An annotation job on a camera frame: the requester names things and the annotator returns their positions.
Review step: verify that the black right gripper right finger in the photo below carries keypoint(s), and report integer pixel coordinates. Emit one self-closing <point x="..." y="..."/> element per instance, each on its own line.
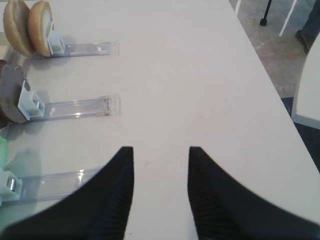
<point x="224" y="209"/>

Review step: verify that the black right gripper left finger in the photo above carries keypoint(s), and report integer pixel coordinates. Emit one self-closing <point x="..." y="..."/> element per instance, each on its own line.
<point x="99" y="210"/>

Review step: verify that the green lettuce leaf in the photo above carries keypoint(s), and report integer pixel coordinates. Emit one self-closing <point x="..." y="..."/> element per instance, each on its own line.
<point x="3" y="152"/>

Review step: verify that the brown meat patty outer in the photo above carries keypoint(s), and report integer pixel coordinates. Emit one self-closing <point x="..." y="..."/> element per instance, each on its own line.
<point x="11" y="82"/>

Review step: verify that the black stand leg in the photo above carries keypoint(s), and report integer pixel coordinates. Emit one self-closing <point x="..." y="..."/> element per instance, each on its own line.
<point x="263" y="21"/>

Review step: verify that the person leg and shoe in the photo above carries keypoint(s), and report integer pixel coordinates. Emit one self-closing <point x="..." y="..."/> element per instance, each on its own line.
<point x="311" y="29"/>

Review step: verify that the bun top inner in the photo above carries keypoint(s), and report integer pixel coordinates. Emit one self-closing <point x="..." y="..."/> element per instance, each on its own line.
<point x="39" y="25"/>

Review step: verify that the bun top outer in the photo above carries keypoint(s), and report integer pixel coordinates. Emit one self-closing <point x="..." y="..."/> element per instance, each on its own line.
<point x="15" y="24"/>

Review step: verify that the white table leg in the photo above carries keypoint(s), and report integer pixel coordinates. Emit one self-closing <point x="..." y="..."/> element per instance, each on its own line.
<point x="288" y="17"/>

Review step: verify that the clear pusher rail lettuce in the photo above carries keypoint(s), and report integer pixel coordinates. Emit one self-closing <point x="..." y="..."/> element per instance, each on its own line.
<point x="33" y="189"/>

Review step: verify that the clear pusher rail patty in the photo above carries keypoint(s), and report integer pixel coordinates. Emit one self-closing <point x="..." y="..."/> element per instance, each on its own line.
<point x="35" y="110"/>

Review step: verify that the clear pusher rail bun top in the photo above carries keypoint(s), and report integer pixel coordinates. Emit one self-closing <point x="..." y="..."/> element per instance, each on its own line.
<point x="58" y="49"/>

